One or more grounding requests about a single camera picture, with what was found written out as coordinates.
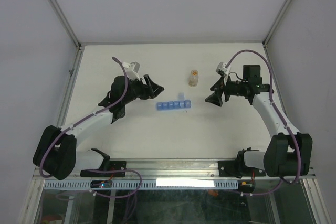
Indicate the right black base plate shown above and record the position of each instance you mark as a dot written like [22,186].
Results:
[233,168]

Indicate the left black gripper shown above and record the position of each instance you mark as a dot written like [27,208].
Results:
[147,93]

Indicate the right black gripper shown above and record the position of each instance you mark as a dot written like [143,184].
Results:
[215,98]

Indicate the clear bottle with orange pills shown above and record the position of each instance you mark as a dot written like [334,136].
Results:
[193,78]

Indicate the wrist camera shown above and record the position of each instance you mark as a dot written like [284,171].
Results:
[223,69]
[132,70]

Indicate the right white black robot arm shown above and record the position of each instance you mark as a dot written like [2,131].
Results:
[289,150]

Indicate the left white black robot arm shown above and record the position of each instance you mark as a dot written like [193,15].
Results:
[56,154]

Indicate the white slotted cable duct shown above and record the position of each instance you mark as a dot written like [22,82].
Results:
[146,184]

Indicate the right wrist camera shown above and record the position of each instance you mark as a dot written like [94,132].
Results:
[223,69]

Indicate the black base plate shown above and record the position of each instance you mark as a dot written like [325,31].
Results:
[233,168]
[114,168]

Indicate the right aluminium frame post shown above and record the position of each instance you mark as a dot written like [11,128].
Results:
[286,4]

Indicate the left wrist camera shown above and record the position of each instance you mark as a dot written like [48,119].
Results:
[132,70]

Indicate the blue weekly pill organizer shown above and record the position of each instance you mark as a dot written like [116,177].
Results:
[180,103]

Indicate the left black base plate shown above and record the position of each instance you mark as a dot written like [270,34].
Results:
[114,168]

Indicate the aluminium mounting rail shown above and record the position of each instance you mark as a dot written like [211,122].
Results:
[145,168]

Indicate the left aluminium frame post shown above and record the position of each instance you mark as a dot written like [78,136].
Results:
[65,23]

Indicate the aluminium frame post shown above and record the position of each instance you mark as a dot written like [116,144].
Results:
[286,4]
[65,23]

